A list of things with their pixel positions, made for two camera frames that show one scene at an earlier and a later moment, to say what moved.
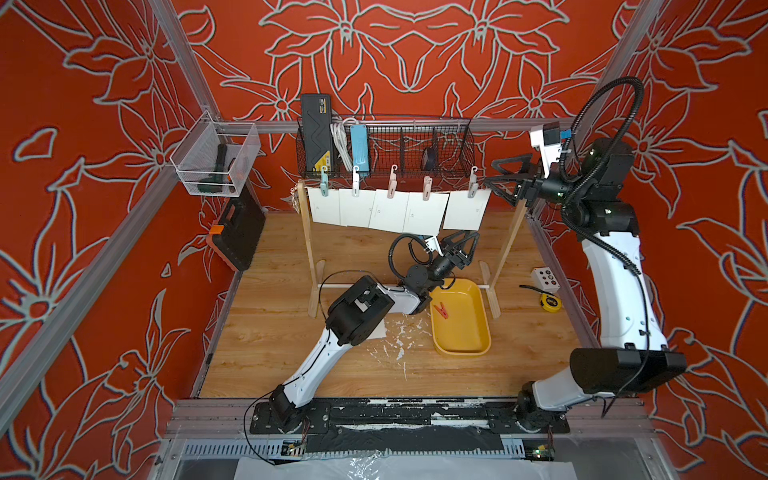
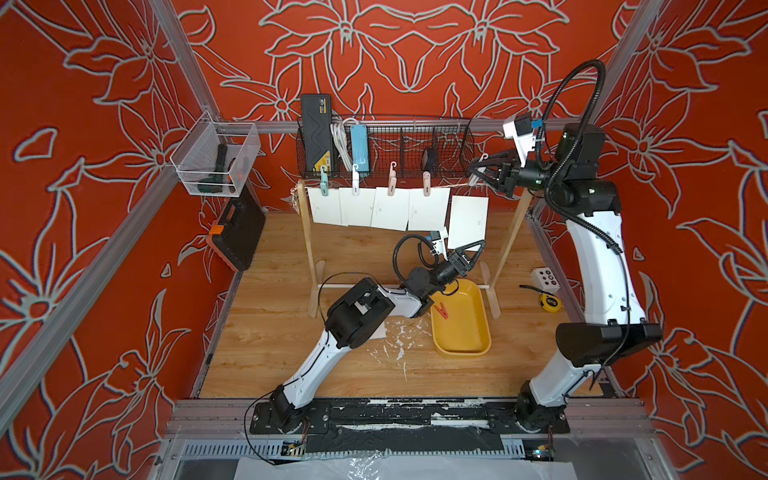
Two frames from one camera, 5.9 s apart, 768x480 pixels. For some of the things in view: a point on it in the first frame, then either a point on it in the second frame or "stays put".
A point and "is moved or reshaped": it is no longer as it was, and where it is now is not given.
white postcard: (379, 332) stays put
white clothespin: (473, 183) is moved or reshaped
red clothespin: (442, 310) stays put
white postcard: (465, 212) stays put
